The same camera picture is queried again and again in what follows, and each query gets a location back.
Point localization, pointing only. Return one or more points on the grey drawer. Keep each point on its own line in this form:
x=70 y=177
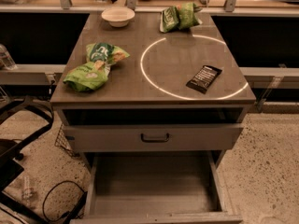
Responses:
x=155 y=188
x=142 y=138

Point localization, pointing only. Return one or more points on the grey top drawer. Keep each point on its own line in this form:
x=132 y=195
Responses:
x=142 y=138

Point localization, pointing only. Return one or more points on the clear plastic bottle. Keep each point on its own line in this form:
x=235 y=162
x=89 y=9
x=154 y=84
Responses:
x=6 y=59

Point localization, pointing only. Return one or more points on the black wire basket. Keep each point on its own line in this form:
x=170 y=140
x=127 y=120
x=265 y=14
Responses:
x=62 y=143

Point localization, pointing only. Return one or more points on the grey drawer cabinet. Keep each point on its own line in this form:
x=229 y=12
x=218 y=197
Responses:
x=149 y=87

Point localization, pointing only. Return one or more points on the white bowl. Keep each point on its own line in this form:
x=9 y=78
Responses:
x=118 y=16

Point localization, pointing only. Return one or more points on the green chip bag rear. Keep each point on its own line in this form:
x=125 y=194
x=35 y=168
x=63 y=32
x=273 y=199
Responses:
x=180 y=17

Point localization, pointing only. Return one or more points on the green chip bag front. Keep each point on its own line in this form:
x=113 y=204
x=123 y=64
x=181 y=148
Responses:
x=93 y=74

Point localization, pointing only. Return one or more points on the black snack bar packet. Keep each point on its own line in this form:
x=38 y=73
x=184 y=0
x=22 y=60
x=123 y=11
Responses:
x=204 y=78

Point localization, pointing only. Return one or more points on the black chair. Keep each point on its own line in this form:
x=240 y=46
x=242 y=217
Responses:
x=10 y=150

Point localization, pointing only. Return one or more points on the green chip bag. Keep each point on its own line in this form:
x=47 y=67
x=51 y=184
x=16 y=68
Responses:
x=180 y=17
x=93 y=74

